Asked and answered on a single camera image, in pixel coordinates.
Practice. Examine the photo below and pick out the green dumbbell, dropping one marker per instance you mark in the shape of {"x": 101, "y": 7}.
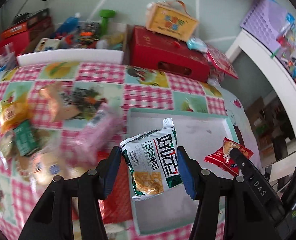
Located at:
{"x": 106, "y": 14}

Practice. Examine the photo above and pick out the purple plastic basket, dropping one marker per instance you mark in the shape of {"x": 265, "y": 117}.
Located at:
{"x": 264, "y": 21}

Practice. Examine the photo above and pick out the pink checkered tablecloth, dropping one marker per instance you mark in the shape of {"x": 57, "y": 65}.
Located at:
{"x": 123, "y": 87}

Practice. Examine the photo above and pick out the beige paper snack bag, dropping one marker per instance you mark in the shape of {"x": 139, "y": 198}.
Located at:
{"x": 60, "y": 103}

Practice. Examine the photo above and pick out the white foam board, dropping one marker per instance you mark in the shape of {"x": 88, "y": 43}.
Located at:
{"x": 63, "y": 55}

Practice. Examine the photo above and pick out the red patterned gift bag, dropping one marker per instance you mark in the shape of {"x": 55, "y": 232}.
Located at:
{"x": 220, "y": 66}

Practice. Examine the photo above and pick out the green snack box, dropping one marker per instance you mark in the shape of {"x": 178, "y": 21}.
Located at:
{"x": 25, "y": 139}

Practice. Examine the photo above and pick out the light blue face mask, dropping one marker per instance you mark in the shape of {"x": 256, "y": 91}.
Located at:
{"x": 197, "y": 44}

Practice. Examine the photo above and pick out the yellow bread packet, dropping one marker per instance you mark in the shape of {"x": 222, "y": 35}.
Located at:
{"x": 15, "y": 112}

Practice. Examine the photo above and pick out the clear wrapped bun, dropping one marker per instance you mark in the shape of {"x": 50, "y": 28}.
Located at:
{"x": 42, "y": 165}

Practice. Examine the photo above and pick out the orange red flat box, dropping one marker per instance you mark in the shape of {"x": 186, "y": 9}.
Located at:
{"x": 18, "y": 36}

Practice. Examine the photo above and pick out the red gift box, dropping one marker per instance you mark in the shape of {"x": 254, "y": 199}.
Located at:
{"x": 159, "y": 52}

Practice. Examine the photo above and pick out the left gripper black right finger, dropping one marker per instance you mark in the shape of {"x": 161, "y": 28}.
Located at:
{"x": 245, "y": 217}

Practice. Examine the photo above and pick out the teal rimmed white tray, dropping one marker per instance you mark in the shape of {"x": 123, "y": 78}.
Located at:
{"x": 201, "y": 135}

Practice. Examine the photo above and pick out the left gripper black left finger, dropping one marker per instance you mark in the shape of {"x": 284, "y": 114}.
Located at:
{"x": 51, "y": 218}

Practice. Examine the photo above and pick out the yellow carry box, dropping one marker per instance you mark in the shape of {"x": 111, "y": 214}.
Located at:
{"x": 170, "y": 18}

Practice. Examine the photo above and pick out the white green cracker packet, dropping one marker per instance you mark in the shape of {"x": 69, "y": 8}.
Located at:
{"x": 152, "y": 160}

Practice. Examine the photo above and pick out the small red snack packet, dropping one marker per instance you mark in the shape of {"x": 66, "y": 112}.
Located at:
{"x": 223, "y": 160}

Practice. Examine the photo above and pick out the pink snack package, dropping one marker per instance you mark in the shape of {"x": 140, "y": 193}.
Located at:
{"x": 84, "y": 147}

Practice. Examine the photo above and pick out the blue water bottle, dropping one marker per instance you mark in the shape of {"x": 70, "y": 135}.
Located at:
{"x": 68, "y": 26}

